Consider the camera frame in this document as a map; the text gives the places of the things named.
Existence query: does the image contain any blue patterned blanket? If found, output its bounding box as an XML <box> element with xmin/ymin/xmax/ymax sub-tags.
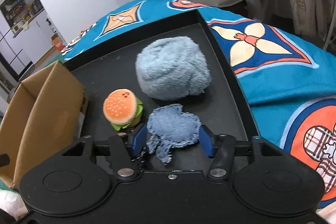
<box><xmin>62</xmin><ymin>0</ymin><xmax>335</xmax><ymax>207</ymax></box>

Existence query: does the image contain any black heart fabric pouch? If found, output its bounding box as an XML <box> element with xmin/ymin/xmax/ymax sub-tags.
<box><xmin>108</xmin><ymin>132</ymin><xmax>146</xmax><ymax>173</ymax></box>

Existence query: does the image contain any burger plush toy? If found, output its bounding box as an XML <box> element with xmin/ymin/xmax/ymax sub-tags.
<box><xmin>102</xmin><ymin>89</ymin><xmax>143</xmax><ymax>131</ymax></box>

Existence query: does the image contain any white kitchen cabinet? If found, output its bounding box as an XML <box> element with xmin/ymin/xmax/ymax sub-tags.
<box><xmin>1</xmin><ymin>0</ymin><xmax>55</xmax><ymax>80</ymax></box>

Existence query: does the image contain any cream fleece blanket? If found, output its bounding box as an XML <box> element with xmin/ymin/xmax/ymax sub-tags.
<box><xmin>0</xmin><ymin>189</ymin><xmax>29</xmax><ymax>221</ymax></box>

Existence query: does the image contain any grey fluffy plush ball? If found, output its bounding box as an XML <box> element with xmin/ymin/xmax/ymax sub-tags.
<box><xmin>135</xmin><ymin>36</ymin><xmax>211</xmax><ymax>101</ymax></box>

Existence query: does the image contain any orange cardboard box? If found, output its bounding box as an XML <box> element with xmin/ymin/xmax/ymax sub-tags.
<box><xmin>51</xmin><ymin>34</ymin><xmax>65</xmax><ymax>52</ymax></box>

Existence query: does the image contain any blue denim fabric piece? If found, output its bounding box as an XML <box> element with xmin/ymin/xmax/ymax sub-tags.
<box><xmin>146</xmin><ymin>103</ymin><xmax>201</xmax><ymax>165</ymax></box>

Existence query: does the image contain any black shallow tray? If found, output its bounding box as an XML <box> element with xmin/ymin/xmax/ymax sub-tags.
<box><xmin>63</xmin><ymin>9</ymin><xmax>260</xmax><ymax>172</ymax></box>

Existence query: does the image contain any brown cardboard box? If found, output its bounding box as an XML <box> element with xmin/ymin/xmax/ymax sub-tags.
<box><xmin>1</xmin><ymin>61</ymin><xmax>88</xmax><ymax>190</ymax></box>

